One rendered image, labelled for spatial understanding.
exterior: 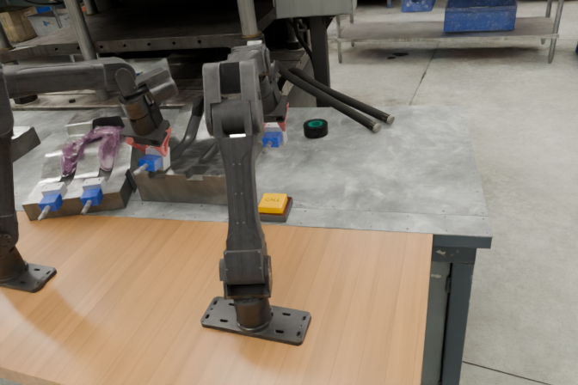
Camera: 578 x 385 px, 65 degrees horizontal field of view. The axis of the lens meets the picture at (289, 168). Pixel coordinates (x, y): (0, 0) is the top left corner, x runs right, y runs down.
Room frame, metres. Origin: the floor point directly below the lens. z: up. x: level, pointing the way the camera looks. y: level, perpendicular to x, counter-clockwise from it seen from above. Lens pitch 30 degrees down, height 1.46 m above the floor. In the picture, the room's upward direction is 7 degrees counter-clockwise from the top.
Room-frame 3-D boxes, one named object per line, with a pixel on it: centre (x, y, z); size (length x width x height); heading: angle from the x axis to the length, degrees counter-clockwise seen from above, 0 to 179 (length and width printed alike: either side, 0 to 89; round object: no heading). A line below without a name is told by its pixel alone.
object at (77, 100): (2.27, 0.53, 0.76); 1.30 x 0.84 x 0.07; 73
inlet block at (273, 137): (1.05, 0.04, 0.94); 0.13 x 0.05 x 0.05; 163
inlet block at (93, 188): (1.01, 0.52, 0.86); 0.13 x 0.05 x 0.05; 0
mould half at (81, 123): (1.28, 0.58, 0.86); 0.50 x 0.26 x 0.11; 0
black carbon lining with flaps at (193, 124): (1.25, 0.23, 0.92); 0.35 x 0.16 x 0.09; 163
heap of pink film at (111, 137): (1.28, 0.58, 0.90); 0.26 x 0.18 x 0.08; 0
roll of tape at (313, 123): (1.34, -0.10, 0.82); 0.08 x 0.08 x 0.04
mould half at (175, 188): (1.26, 0.22, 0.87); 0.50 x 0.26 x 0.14; 163
